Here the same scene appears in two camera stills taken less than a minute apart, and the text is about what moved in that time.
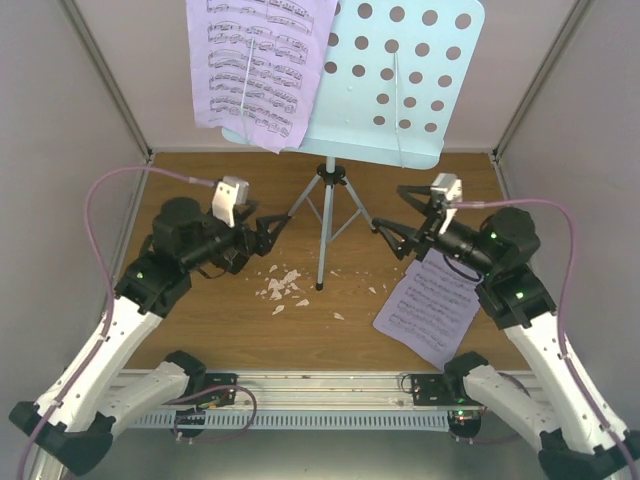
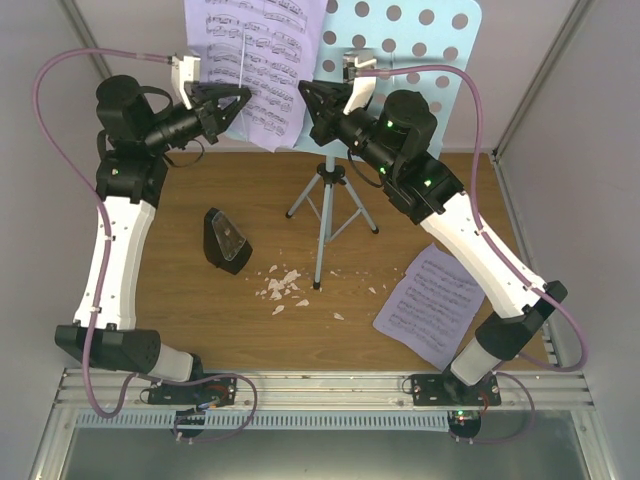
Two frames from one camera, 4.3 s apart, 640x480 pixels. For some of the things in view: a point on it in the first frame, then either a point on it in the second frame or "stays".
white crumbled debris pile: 287,283 stays
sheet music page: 432,308 stays
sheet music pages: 257,66 stays
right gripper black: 426,232 → 324,116
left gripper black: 262,243 → 206,96
